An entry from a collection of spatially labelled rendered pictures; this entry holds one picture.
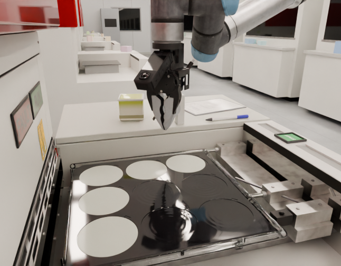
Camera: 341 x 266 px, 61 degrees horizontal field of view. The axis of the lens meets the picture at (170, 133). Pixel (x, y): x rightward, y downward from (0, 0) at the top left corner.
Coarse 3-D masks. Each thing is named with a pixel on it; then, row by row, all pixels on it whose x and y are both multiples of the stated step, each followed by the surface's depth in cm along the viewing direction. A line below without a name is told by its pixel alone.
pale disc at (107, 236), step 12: (108, 216) 53; (84, 228) 50; (96, 228) 50; (108, 228) 50; (120, 228) 50; (132, 228) 50; (84, 240) 47; (96, 240) 47; (108, 240) 47; (120, 240) 47; (132, 240) 47; (84, 252) 45; (96, 252) 45; (108, 252) 45; (120, 252) 45
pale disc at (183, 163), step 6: (174, 156) 77; (180, 156) 78; (186, 156) 78; (192, 156) 78; (168, 162) 74; (174, 162) 74; (180, 162) 74; (186, 162) 74; (192, 162) 74; (198, 162) 74; (204, 162) 74; (174, 168) 71; (180, 168) 71; (186, 168) 71; (192, 168) 71; (198, 168) 71
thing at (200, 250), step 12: (240, 240) 47; (252, 240) 47; (264, 240) 48; (180, 252) 44; (192, 252) 45; (204, 252) 45; (120, 264) 42; (132, 264) 42; (144, 264) 43; (156, 264) 43
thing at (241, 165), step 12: (216, 156) 85; (228, 156) 82; (240, 156) 82; (228, 168) 78; (240, 168) 75; (252, 168) 75; (252, 180) 70; (264, 180) 70; (276, 180) 70; (252, 192) 67; (264, 204) 62; (276, 204) 60; (288, 204) 60; (288, 228) 55; (300, 228) 53; (312, 228) 53; (324, 228) 54; (300, 240) 54
